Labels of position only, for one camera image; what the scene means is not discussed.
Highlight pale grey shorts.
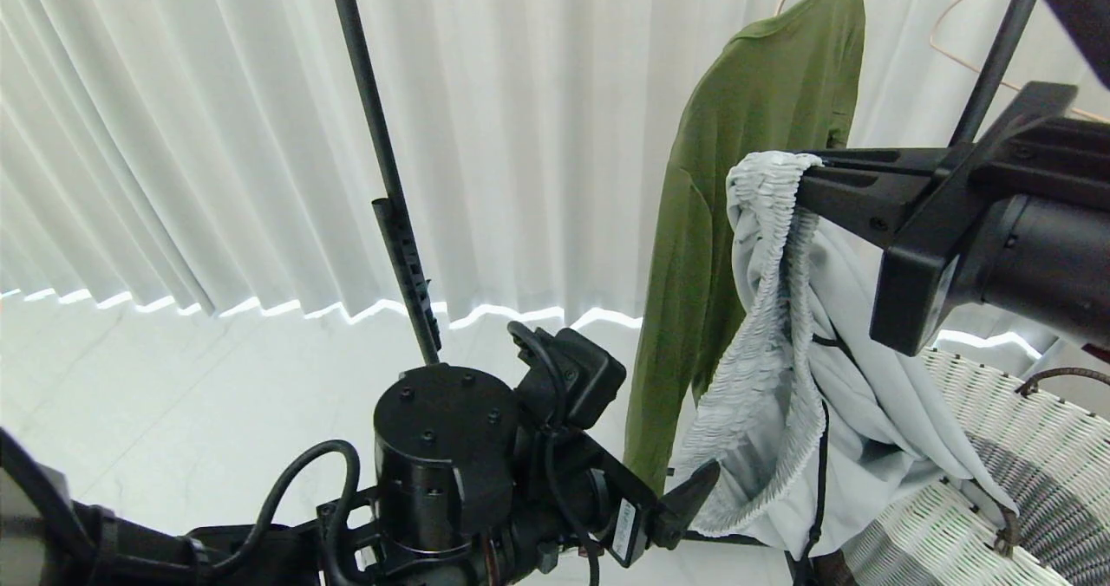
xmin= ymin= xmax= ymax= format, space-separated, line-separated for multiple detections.
xmin=669 ymin=150 xmax=1020 ymax=561

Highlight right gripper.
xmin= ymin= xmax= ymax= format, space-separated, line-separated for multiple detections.
xmin=796 ymin=83 xmax=1110 ymax=357

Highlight black clothes rack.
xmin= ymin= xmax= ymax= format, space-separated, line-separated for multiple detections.
xmin=325 ymin=0 xmax=1040 ymax=586

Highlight green long-sleeved shirt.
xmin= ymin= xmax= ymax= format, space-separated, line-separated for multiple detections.
xmin=623 ymin=0 xmax=866 ymax=493

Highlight white curtain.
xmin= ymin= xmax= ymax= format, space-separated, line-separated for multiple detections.
xmin=0 ymin=0 xmax=1110 ymax=361

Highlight white laundry basket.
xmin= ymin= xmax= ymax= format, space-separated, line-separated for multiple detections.
xmin=815 ymin=348 xmax=1110 ymax=586

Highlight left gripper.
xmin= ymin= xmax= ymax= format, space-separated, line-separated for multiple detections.
xmin=486 ymin=430 xmax=721 ymax=586

